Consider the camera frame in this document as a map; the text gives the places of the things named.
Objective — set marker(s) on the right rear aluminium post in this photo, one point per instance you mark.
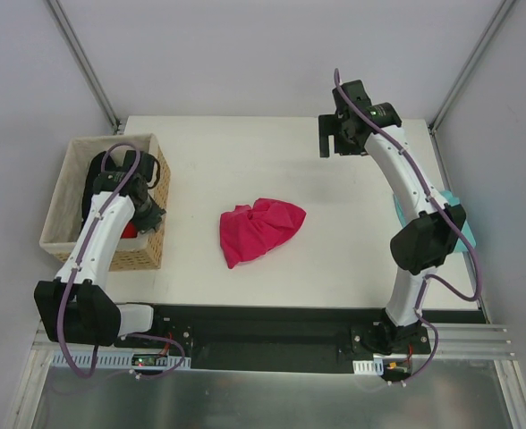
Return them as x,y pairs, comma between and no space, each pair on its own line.
495,23

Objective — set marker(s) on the red t shirt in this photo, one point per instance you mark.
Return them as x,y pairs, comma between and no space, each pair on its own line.
130,231

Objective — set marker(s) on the left white cable duct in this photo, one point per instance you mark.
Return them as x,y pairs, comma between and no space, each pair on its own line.
123,360

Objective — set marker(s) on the left rear aluminium post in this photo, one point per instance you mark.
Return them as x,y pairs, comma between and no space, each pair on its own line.
79,55

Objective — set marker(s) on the aluminium rail frame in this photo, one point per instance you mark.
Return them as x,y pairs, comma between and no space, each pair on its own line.
469,379

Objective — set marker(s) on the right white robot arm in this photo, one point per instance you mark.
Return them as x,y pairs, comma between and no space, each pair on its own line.
431,225

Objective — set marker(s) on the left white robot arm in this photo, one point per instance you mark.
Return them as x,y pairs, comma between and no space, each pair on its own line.
74,307

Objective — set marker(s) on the pink t shirt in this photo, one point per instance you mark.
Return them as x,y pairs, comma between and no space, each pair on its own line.
250,232

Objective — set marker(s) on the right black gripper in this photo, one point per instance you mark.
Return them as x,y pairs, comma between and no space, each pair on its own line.
327,135

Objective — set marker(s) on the right white cable duct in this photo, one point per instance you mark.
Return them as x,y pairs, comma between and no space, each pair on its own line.
368,367

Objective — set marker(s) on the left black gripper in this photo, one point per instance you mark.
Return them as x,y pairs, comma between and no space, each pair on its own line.
96,192

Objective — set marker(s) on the aluminium post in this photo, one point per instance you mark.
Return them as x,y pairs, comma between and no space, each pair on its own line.
495,23
79,55

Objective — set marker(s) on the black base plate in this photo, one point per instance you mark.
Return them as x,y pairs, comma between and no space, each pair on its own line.
276,339

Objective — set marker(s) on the black t shirt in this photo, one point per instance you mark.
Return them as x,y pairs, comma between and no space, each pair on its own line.
93,172

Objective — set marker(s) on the white cable duct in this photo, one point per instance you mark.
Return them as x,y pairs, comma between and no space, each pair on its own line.
123,360
368,367

